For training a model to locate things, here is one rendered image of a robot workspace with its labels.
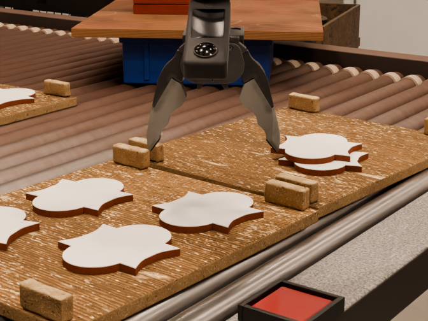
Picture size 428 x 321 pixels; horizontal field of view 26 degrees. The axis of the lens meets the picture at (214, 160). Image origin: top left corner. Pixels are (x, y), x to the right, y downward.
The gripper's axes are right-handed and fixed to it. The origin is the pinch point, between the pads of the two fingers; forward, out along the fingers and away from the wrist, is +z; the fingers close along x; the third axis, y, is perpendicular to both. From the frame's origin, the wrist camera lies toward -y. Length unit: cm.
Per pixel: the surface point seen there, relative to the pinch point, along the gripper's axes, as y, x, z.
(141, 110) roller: 62, 16, 11
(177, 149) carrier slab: 29.3, 6.5, 8.2
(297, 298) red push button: -20.5, -9.0, 8.5
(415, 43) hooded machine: 499, -113, 76
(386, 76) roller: 92, -34, 11
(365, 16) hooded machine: 517, -82, 61
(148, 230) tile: -6.7, 7.1, 6.9
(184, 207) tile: 0.8, 3.5, 7.0
